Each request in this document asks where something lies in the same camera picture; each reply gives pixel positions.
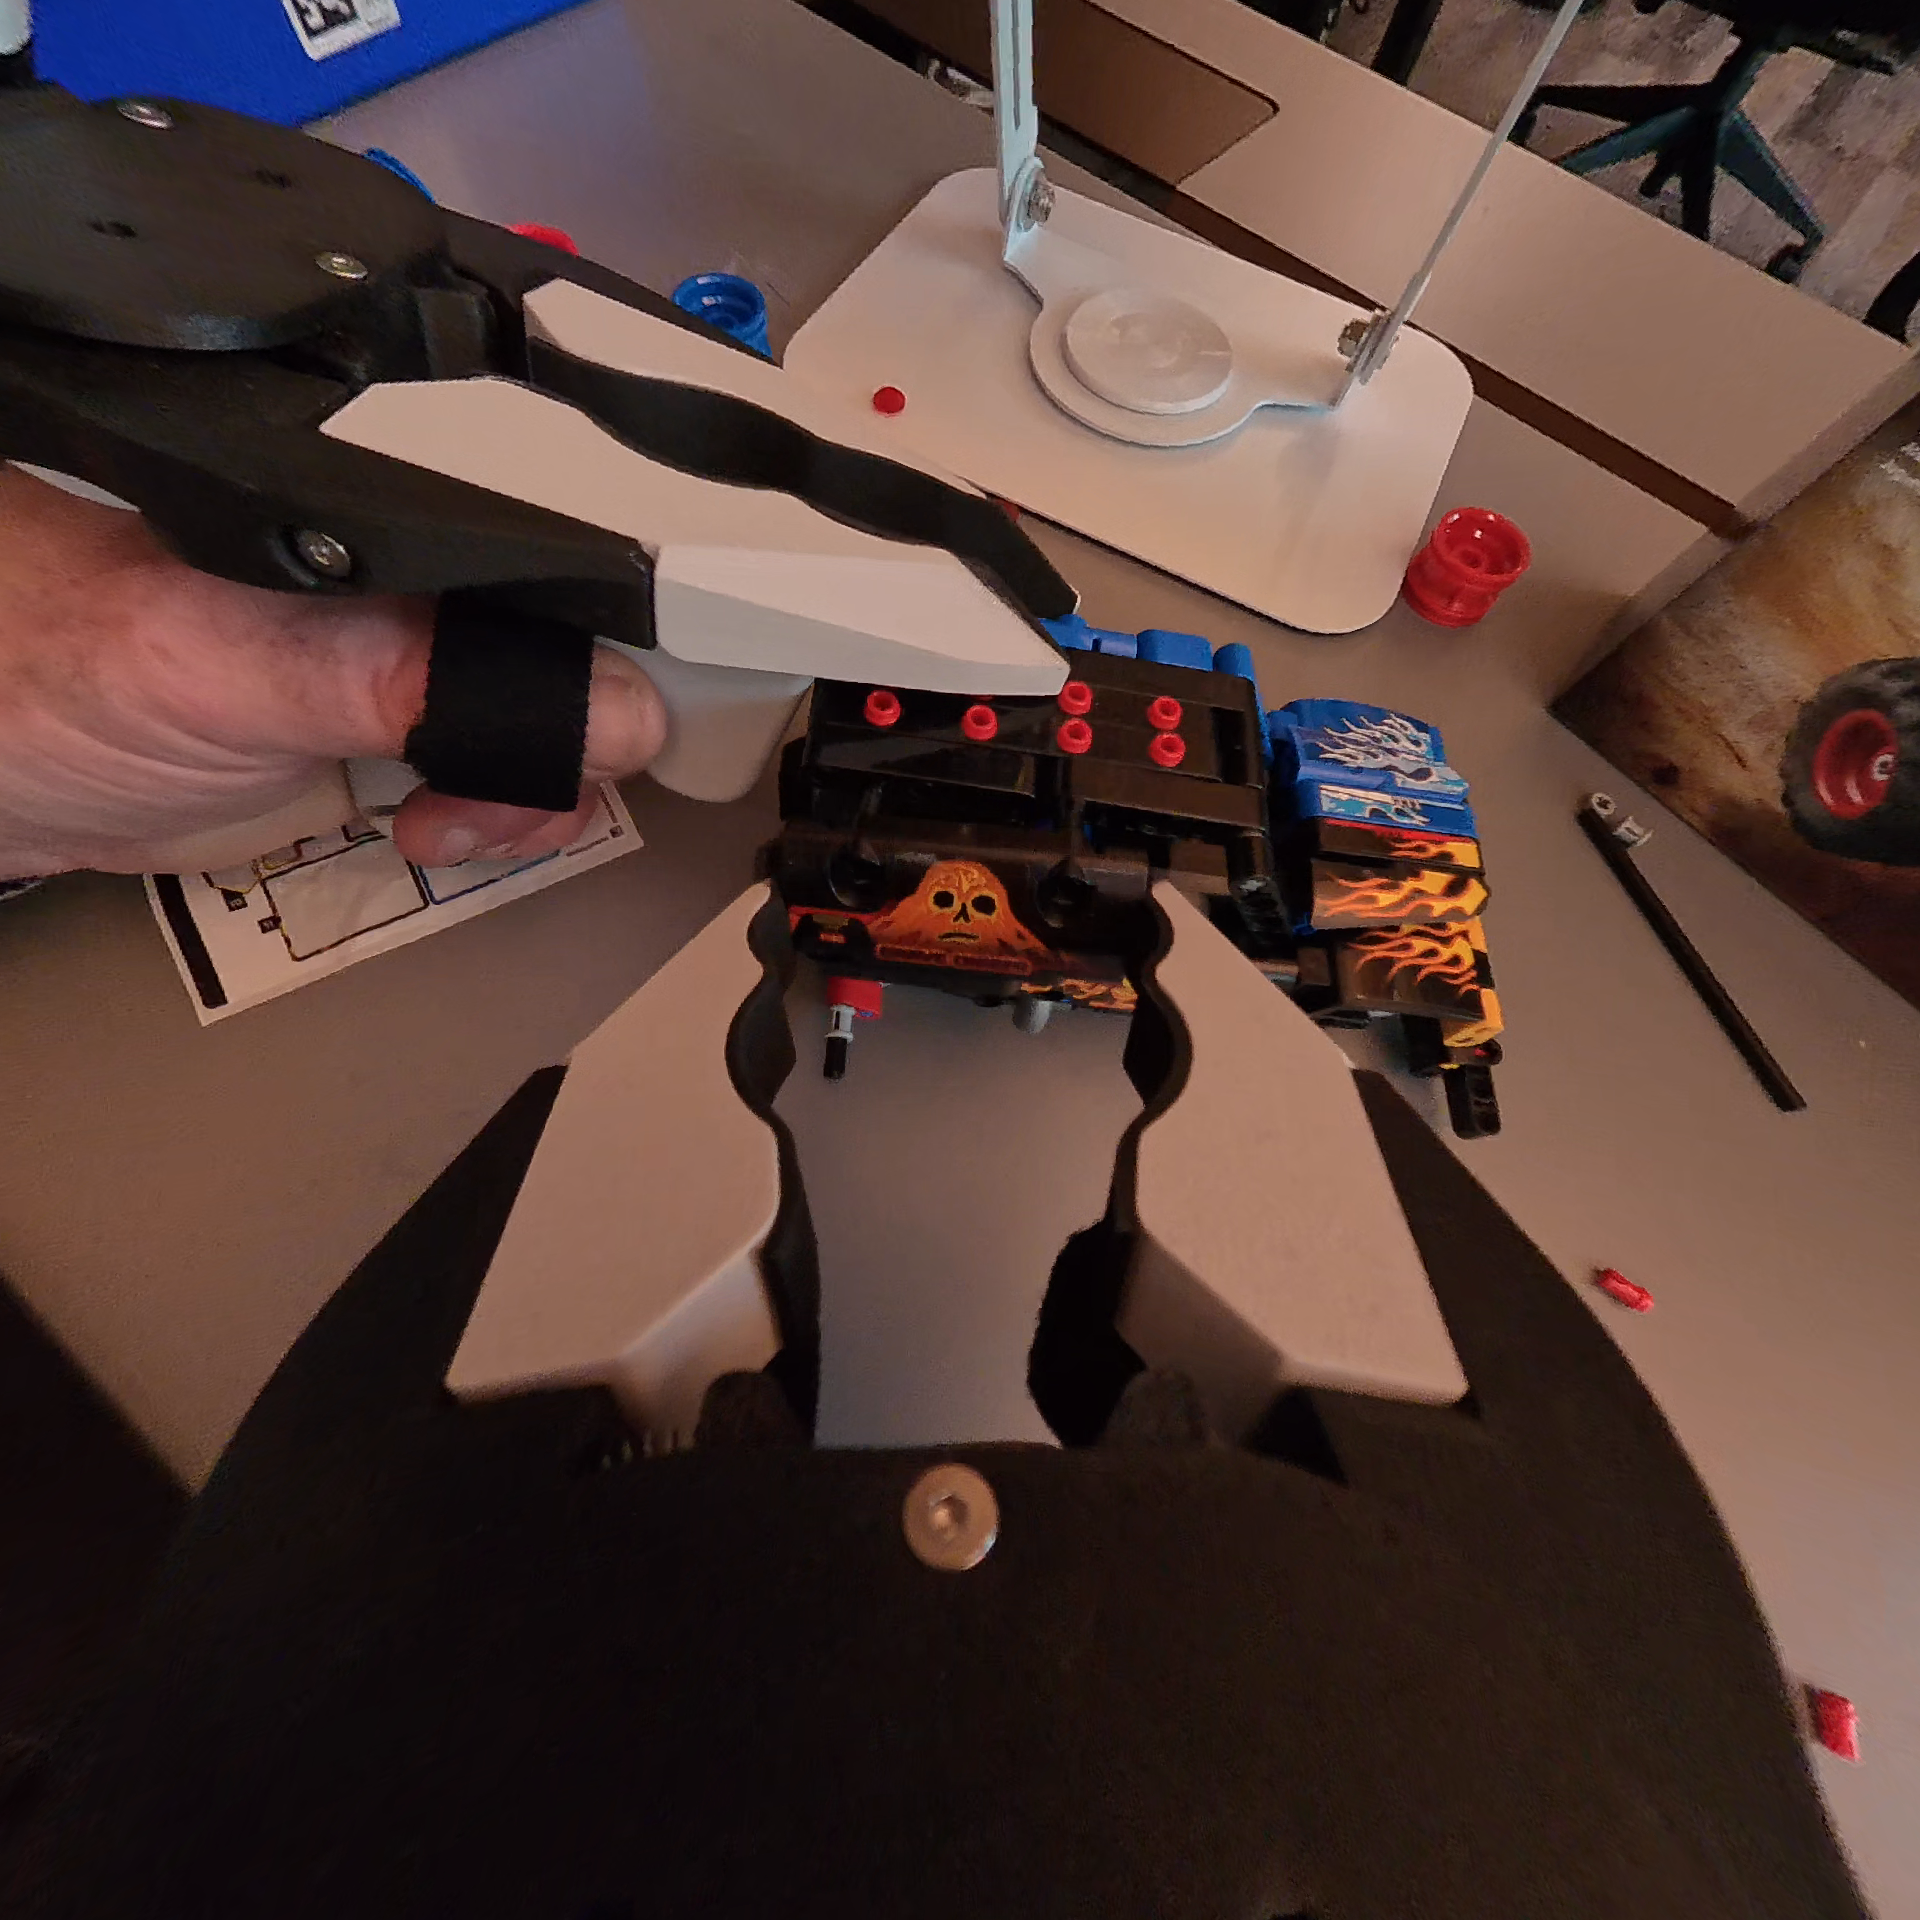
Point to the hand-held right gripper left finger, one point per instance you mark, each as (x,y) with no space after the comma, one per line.
(615,1201)

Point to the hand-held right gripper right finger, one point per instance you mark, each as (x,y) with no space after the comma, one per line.
(1305,1201)

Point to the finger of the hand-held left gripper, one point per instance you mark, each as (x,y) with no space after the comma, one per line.
(751,585)
(675,336)

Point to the red-tipped grey axle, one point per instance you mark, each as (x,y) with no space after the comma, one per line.
(847,1028)

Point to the blue black brick truck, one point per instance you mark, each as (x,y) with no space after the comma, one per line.
(1323,841)

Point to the flame-printed brick panel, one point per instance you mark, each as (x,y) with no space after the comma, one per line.
(961,916)

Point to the grey desk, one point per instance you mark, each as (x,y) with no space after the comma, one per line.
(1622,1172)

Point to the person's left hand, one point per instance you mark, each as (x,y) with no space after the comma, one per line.
(182,721)

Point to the blue wheel hub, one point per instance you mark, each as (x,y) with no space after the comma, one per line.
(396,174)
(721,301)

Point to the small red wheel hub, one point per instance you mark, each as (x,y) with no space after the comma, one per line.
(540,239)

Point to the blue storage bin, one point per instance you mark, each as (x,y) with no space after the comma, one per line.
(182,46)

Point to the scattered small brick pieces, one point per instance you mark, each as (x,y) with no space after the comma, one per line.
(1628,1293)

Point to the white sticker sheet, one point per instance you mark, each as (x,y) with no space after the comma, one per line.
(332,916)

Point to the white book stand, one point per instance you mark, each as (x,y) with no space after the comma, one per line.
(1200,480)

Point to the black axle rod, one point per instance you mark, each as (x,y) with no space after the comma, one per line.
(1697,946)

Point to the large red wheel hub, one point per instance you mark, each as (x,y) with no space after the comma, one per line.
(1468,562)

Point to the monster truck set box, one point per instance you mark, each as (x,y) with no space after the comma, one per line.
(1773,721)

